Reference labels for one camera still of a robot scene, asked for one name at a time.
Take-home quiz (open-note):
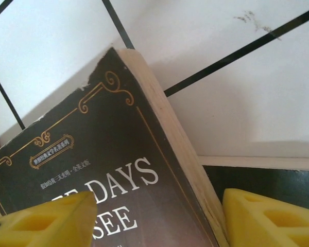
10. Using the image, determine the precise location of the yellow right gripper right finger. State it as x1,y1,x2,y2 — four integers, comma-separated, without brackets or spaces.
222,188,309,247

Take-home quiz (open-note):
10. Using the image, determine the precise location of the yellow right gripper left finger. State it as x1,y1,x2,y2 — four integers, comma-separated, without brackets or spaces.
0,190,98,247

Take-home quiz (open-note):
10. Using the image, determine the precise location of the plain black cover book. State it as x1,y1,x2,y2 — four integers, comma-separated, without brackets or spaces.
197,154,309,208

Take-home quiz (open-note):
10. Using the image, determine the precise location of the dark book gold ornament cover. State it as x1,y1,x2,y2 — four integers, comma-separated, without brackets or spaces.
0,47,230,247

